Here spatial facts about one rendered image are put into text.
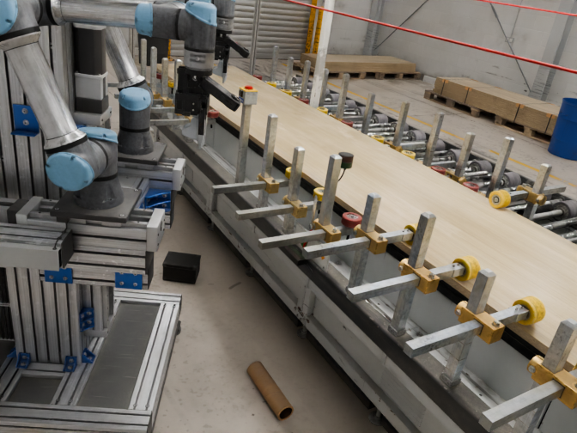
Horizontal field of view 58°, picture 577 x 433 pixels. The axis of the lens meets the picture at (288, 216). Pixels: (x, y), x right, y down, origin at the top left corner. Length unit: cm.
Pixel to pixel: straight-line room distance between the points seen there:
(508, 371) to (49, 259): 145
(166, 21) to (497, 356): 141
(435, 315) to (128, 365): 126
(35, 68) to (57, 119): 13
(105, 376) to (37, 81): 125
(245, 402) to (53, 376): 82
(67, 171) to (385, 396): 161
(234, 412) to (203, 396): 17
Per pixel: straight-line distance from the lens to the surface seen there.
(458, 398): 170
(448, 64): 1102
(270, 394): 242
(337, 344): 259
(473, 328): 153
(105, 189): 166
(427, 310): 202
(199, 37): 132
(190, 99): 136
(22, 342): 233
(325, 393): 258
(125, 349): 240
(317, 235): 202
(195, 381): 255
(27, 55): 149
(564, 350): 144
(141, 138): 211
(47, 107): 150
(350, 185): 243
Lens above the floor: 178
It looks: 26 degrees down
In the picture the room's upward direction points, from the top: 8 degrees clockwise
